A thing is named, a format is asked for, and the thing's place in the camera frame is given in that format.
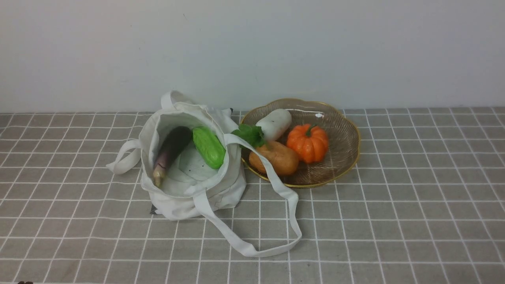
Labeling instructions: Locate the orange mini pumpkin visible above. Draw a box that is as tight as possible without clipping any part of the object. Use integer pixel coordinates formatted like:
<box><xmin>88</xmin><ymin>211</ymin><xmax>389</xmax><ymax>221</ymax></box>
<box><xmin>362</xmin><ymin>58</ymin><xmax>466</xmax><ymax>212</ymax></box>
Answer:
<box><xmin>286</xmin><ymin>124</ymin><xmax>329</xmax><ymax>164</ymax></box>

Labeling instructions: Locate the green cucumber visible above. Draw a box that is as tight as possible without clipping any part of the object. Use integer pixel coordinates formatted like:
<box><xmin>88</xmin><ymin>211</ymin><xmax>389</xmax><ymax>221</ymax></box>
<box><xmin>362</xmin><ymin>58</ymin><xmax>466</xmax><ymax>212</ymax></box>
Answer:
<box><xmin>192</xmin><ymin>127</ymin><xmax>226</xmax><ymax>170</ymax></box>

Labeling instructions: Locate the amber glass plate gold rim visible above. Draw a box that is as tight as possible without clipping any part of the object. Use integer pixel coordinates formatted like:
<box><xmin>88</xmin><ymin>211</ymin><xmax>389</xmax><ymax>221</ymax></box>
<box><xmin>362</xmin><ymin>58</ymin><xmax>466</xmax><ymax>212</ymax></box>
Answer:
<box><xmin>240</xmin><ymin>98</ymin><xmax>361</xmax><ymax>188</ymax></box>

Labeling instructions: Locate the purple eggplant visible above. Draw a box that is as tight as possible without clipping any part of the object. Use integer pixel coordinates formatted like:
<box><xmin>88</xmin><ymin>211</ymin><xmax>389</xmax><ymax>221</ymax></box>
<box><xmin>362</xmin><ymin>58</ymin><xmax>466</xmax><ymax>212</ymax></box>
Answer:
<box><xmin>153</xmin><ymin>126</ymin><xmax>192</xmax><ymax>189</ymax></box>

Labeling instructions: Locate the white radish with leaves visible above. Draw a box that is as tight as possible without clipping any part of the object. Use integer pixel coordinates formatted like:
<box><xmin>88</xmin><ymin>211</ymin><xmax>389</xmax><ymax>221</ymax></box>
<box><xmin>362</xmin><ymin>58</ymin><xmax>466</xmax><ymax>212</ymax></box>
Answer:
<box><xmin>232</xmin><ymin>108</ymin><xmax>292</xmax><ymax>148</ymax></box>

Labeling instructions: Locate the white cloth tote bag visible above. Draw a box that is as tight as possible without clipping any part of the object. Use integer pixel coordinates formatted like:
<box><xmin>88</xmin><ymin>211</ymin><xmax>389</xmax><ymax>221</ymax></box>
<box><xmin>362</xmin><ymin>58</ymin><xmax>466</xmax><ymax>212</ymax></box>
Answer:
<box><xmin>107</xmin><ymin>90</ymin><xmax>302</xmax><ymax>257</ymax></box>

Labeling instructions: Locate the brown potato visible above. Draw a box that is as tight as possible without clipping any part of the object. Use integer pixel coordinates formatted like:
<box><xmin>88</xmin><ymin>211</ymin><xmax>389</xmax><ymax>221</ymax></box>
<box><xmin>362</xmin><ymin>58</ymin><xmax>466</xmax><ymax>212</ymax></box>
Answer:
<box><xmin>256</xmin><ymin>141</ymin><xmax>299</xmax><ymax>176</ymax></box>

